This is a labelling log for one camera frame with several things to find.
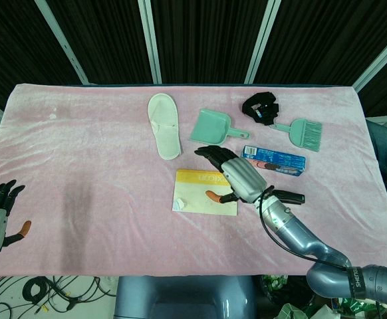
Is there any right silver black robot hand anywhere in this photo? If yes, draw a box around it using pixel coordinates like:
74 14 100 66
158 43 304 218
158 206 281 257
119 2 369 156
194 145 275 204

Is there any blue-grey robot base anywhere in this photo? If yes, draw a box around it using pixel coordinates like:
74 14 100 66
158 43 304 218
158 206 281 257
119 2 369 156
114 275 257 319

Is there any yellow white Lexicon book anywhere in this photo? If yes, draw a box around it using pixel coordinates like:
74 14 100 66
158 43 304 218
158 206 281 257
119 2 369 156
171 169 239 217

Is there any teal plastic hand brush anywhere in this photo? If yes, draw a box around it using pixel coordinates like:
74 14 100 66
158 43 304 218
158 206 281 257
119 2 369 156
269 119 323 154

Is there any blue toothpaste box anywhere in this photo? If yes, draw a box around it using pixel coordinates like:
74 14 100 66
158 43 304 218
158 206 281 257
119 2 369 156
239 145 309 177

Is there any teal plastic dustpan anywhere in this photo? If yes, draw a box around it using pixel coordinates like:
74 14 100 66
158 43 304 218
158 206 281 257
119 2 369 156
189 108 251 148

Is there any white disposable slipper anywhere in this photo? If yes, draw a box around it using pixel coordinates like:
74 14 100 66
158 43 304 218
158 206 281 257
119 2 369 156
147 93 183 161

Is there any pink velvet table cloth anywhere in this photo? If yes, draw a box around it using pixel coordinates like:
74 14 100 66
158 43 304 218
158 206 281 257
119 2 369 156
0 82 387 278

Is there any black strap bundle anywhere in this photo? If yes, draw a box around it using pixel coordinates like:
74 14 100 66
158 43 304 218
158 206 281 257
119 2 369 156
241 92 280 127

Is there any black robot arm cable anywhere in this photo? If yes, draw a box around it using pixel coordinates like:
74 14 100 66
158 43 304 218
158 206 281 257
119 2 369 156
259 189 354 268

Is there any black cable tangle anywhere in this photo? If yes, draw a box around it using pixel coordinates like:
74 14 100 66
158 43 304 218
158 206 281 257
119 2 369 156
0 274 113 315

